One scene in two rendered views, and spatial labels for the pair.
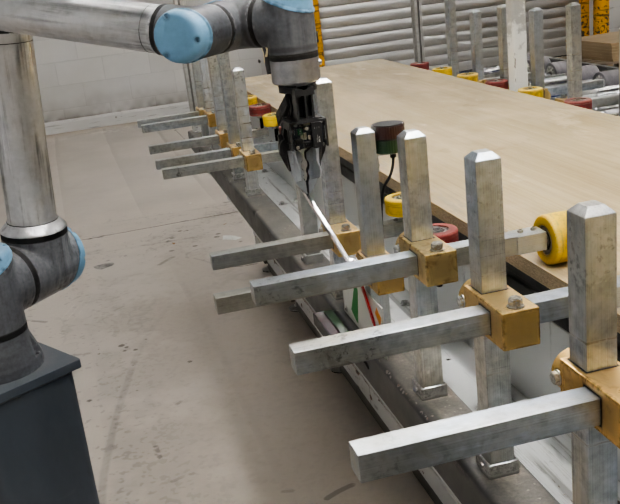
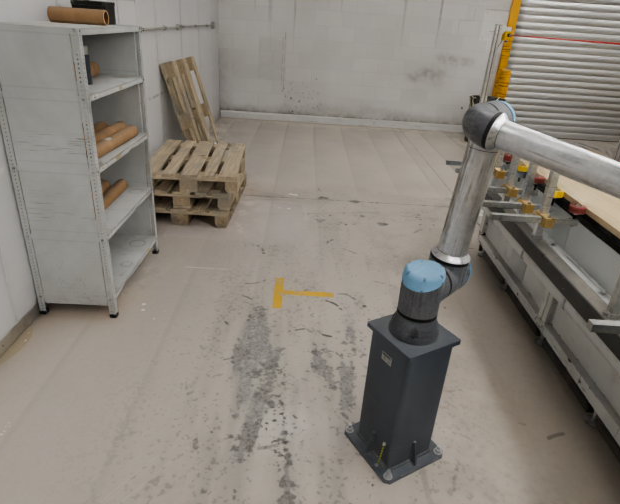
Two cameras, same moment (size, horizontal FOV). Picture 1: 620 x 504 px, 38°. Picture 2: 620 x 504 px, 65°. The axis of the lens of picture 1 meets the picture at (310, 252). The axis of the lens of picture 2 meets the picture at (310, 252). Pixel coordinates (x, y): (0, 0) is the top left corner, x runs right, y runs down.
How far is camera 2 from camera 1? 0.87 m
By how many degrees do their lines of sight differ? 14
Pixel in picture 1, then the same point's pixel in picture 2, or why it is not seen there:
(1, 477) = (404, 395)
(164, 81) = (405, 108)
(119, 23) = (619, 181)
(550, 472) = not seen: outside the picture
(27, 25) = (537, 159)
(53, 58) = (350, 82)
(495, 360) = not seen: outside the picture
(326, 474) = (544, 419)
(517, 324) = not seen: outside the picture
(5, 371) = (424, 339)
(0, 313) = (432, 307)
